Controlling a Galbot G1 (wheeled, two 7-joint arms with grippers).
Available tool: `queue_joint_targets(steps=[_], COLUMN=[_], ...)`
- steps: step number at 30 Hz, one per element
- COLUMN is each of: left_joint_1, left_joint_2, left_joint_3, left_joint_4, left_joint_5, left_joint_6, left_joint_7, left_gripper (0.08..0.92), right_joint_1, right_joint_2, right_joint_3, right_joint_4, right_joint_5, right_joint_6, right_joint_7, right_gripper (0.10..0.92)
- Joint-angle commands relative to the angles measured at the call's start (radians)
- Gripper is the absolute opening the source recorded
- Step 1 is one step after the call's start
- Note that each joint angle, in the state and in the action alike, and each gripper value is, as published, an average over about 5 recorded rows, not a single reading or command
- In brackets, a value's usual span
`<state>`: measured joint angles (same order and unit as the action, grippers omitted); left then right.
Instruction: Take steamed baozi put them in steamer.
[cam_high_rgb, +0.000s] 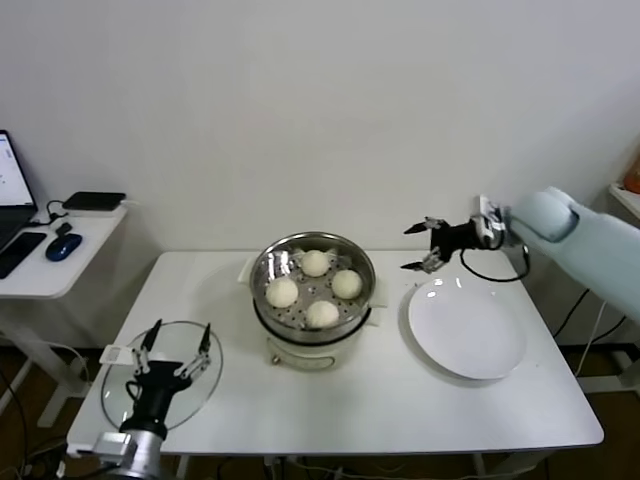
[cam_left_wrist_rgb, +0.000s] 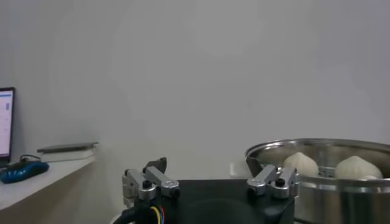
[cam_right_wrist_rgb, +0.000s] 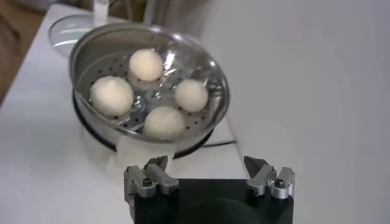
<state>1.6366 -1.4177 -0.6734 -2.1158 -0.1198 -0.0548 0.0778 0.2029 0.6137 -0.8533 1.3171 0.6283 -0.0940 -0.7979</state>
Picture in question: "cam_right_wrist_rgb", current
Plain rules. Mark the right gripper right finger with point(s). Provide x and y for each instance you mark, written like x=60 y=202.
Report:
x=265 y=176

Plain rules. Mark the white steamed baozi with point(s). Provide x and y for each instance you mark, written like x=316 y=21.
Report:
x=145 y=64
x=191 y=95
x=164 y=121
x=111 y=95

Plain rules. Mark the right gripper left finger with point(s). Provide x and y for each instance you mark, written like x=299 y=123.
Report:
x=152 y=175

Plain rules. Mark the stainless steel steamer basket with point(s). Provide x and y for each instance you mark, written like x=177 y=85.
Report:
x=100 y=45

